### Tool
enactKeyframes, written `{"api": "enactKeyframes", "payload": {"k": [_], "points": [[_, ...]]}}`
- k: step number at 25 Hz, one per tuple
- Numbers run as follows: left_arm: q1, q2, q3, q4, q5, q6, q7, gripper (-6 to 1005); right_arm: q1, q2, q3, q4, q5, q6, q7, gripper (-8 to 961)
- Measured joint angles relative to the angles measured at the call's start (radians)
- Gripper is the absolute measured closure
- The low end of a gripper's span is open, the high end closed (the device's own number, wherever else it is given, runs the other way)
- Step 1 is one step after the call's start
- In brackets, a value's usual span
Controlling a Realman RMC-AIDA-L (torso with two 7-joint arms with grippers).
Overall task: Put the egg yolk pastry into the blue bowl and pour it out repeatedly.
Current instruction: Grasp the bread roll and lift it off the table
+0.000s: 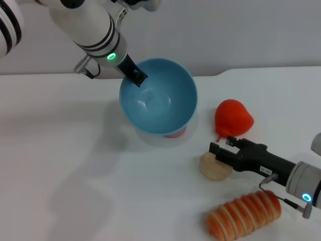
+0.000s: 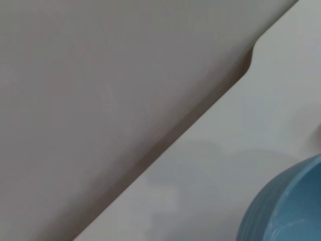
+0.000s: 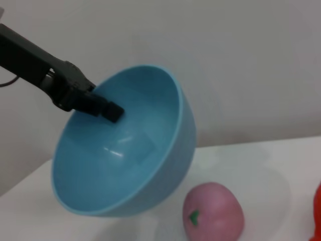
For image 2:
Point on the blue plastic bowl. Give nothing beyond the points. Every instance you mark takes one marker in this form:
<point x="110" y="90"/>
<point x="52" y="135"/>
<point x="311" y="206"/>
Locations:
<point x="288" y="206"/>

